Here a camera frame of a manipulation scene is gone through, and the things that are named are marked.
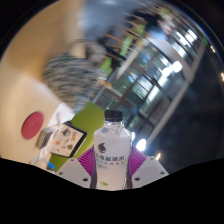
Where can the pendant ceiling lamps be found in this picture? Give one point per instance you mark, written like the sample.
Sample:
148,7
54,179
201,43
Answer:
141,144

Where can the flat round red coaster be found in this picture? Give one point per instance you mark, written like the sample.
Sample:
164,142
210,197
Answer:
32,125

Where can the small blue-capped white tube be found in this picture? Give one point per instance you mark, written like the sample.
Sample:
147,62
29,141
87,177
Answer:
50,165

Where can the black sticker-covered tablet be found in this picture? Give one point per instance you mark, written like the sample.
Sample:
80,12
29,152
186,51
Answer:
68,140

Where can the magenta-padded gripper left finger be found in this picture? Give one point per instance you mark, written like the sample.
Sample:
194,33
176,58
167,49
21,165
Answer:
74,171

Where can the curved linear ceiling light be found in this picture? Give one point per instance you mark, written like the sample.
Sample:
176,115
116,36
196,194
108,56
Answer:
158,156

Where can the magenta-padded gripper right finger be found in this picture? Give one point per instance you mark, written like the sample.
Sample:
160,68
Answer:
149,170

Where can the clear black-capped water bottle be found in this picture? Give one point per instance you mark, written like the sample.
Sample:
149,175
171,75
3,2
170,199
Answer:
111,160

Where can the green upholstered bench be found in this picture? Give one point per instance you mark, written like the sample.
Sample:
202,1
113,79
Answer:
87,120

